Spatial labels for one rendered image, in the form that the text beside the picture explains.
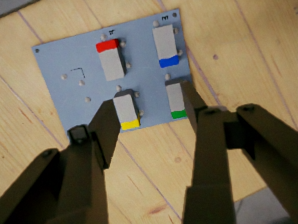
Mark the grey metal bar with blue end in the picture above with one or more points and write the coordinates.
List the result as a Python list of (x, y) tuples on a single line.
[(165, 45)]

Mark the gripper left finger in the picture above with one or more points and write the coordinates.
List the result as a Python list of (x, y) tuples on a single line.
[(78, 189)]

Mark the white block with red end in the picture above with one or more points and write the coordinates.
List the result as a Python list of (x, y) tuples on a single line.
[(111, 59)]

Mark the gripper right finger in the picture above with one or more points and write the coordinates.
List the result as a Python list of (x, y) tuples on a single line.
[(209, 199)]

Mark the grey block with green end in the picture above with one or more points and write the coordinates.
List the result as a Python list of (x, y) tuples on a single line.
[(175, 98)]

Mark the grey block with yellow end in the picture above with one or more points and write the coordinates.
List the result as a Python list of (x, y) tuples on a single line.
[(127, 109)]

